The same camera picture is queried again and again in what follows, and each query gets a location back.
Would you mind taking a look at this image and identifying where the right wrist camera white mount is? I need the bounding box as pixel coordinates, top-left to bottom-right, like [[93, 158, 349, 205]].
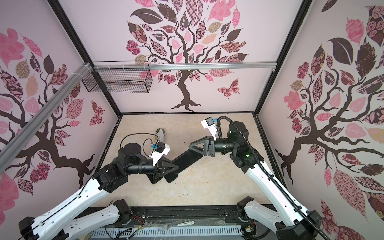
[[201, 117, 218, 141]]

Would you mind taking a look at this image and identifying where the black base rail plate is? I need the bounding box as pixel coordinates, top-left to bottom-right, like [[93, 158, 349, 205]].
[[74, 204, 280, 240]]

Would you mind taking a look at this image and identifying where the crushed green drink can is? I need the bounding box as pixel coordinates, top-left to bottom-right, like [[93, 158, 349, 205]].
[[156, 128, 166, 143]]

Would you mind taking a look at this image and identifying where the aluminium rail back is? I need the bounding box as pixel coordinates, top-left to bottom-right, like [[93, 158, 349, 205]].
[[93, 62, 277, 71]]

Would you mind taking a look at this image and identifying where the aluminium rail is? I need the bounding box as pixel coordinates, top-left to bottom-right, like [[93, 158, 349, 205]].
[[93, 62, 277, 71], [1, 63, 92, 173]]

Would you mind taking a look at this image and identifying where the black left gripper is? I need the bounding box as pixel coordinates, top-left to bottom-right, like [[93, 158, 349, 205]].
[[126, 157, 179, 182]]

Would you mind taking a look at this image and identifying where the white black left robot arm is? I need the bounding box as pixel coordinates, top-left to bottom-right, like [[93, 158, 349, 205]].
[[19, 142, 179, 240]]

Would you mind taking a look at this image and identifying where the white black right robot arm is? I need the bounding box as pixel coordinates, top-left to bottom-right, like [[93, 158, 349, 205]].
[[189, 116, 322, 240]]

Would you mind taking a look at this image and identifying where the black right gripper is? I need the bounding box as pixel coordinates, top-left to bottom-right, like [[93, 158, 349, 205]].
[[190, 135, 238, 159]]

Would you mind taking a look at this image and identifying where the black wire basket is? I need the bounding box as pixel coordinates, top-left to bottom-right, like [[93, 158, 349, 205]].
[[82, 60, 153, 94]]

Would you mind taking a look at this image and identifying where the white slotted cable duct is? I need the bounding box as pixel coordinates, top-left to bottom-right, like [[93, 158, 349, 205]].
[[91, 226, 242, 240]]

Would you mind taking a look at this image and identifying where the black smartphone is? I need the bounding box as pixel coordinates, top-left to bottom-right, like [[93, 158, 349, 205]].
[[164, 150, 203, 184]]

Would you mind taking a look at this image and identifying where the black left camera cable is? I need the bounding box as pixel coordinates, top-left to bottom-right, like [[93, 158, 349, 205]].
[[119, 133, 160, 157]]

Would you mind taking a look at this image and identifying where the aluminium rail left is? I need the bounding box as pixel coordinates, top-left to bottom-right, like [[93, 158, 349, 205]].
[[1, 63, 92, 173]]

